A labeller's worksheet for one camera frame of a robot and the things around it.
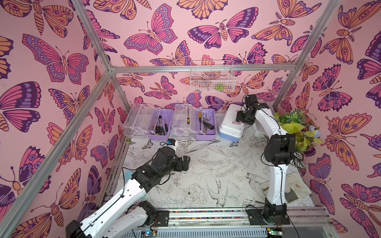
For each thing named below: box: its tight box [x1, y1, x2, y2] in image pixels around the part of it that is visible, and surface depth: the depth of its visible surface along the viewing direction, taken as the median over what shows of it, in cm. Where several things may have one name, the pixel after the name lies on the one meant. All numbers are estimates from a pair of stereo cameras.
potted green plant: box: [273, 109, 324, 169], surface depth 81 cm
